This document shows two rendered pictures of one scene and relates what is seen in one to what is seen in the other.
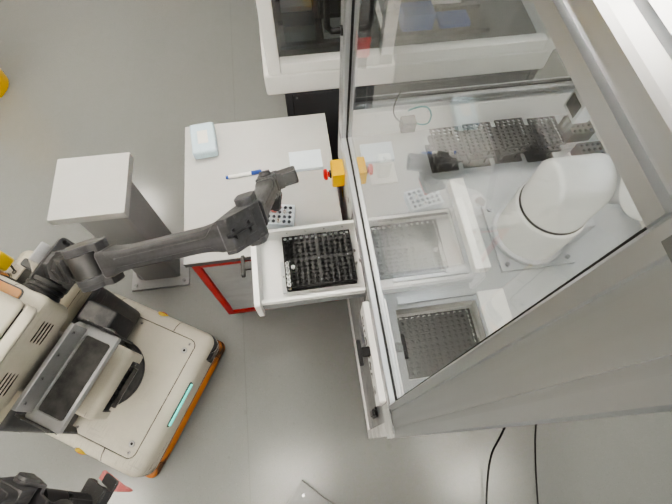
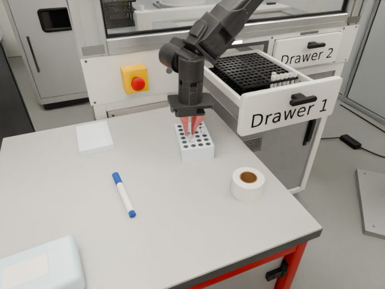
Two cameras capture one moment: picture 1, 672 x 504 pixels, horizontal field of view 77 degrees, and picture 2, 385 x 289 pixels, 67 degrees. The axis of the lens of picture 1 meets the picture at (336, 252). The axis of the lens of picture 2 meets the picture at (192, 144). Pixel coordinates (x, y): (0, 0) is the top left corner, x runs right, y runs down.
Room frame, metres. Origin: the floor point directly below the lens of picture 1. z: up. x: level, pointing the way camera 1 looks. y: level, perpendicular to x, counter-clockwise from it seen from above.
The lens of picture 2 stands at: (0.90, 0.84, 1.23)
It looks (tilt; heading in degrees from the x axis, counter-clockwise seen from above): 36 degrees down; 257
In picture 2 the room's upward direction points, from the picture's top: straight up
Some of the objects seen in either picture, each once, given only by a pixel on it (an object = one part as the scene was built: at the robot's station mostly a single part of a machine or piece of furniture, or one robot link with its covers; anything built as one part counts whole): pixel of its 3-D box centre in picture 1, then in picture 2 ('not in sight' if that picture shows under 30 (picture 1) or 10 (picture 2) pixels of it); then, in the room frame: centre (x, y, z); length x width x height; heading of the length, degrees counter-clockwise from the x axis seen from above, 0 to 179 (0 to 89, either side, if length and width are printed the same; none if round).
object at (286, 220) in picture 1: (277, 216); (193, 140); (0.75, 0.22, 0.78); 0.12 x 0.08 x 0.04; 89
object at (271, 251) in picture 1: (321, 261); (247, 78); (0.54, 0.05, 0.86); 0.40 x 0.26 x 0.06; 99
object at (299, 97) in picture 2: (246, 265); (299, 98); (0.50, 0.28, 0.91); 0.07 x 0.04 x 0.01; 9
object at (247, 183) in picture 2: not in sight; (247, 183); (0.68, 0.41, 0.78); 0.07 x 0.07 x 0.04
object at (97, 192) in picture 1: (132, 230); not in sight; (0.89, 0.95, 0.38); 0.30 x 0.30 x 0.76; 9
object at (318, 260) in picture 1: (319, 261); (249, 77); (0.54, 0.05, 0.87); 0.22 x 0.18 x 0.06; 99
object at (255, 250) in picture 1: (257, 268); (290, 105); (0.51, 0.25, 0.87); 0.29 x 0.02 x 0.11; 9
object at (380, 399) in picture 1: (372, 353); (306, 51); (0.25, -0.11, 0.87); 0.29 x 0.02 x 0.11; 9
